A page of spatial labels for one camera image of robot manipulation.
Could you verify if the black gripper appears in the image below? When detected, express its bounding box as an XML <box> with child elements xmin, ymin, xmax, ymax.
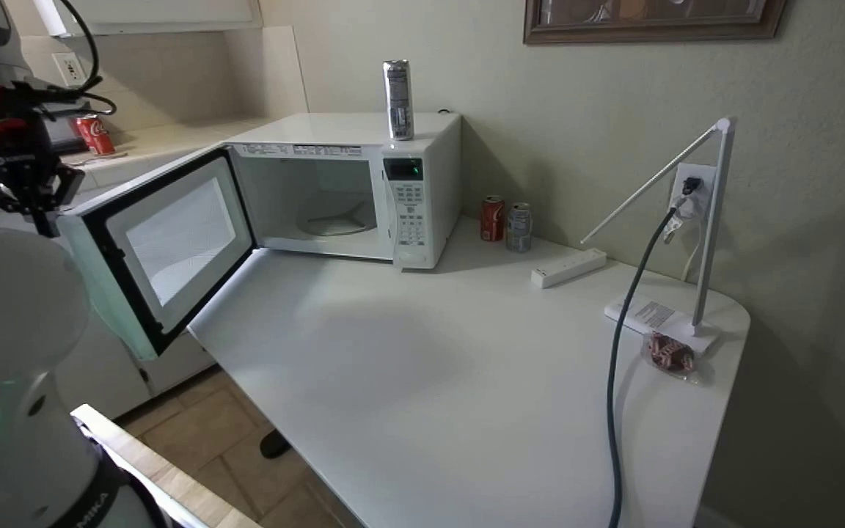
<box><xmin>0</xmin><ymin>116</ymin><xmax>87</xmax><ymax>238</ymax></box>

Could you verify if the white microwave body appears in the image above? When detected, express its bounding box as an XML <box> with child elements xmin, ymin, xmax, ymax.
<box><xmin>224</xmin><ymin>109</ymin><xmax>466</xmax><ymax>273</ymax></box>

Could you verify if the red can with white print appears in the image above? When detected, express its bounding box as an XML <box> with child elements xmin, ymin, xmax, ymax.
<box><xmin>72</xmin><ymin>114</ymin><xmax>116</xmax><ymax>159</ymax></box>

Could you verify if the light wooden plank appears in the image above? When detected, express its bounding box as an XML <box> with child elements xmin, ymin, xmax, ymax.
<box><xmin>68</xmin><ymin>401</ymin><xmax>263</xmax><ymax>528</ymax></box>

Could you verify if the black table foot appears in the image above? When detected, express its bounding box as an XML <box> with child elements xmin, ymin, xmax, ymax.
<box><xmin>259</xmin><ymin>427</ymin><xmax>293</xmax><ymax>464</ymax></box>

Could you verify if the tall silver can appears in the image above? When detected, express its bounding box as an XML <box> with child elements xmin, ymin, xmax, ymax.
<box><xmin>382</xmin><ymin>58</ymin><xmax>416</xmax><ymax>144</ymax></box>

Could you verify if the red soda can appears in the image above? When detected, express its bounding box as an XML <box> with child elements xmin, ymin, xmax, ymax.
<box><xmin>477</xmin><ymin>194</ymin><xmax>507</xmax><ymax>243</ymax></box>

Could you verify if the short silver soda can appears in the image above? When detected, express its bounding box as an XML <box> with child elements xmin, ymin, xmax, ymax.
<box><xmin>504</xmin><ymin>200</ymin><xmax>535</xmax><ymax>251</ymax></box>

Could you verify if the brown framed picture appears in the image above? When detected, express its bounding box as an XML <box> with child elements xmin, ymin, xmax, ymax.
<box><xmin>523</xmin><ymin>0</ymin><xmax>793</xmax><ymax>48</ymax></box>

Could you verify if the white wall switch plate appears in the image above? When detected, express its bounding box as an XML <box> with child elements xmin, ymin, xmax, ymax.
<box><xmin>50</xmin><ymin>50</ymin><xmax>92</xmax><ymax>90</ymax></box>

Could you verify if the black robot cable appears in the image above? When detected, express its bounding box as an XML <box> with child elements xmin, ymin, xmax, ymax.
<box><xmin>12</xmin><ymin>0</ymin><xmax>121</xmax><ymax>127</ymax></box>

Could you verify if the white wall cabinet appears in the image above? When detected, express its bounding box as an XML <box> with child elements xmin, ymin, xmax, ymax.
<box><xmin>33</xmin><ymin>0</ymin><xmax>268</xmax><ymax>40</ymax></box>

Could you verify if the black power cable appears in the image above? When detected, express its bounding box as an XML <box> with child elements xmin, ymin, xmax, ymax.
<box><xmin>604</xmin><ymin>174</ymin><xmax>706</xmax><ymax>528</ymax></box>

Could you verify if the white plug with cord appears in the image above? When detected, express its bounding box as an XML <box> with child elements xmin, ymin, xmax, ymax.
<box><xmin>661</xmin><ymin>206</ymin><xmax>705</xmax><ymax>288</ymax></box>

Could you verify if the white wall outlet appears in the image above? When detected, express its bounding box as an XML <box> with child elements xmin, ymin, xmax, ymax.
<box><xmin>668</xmin><ymin>160</ymin><xmax>722</xmax><ymax>226</ymax></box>

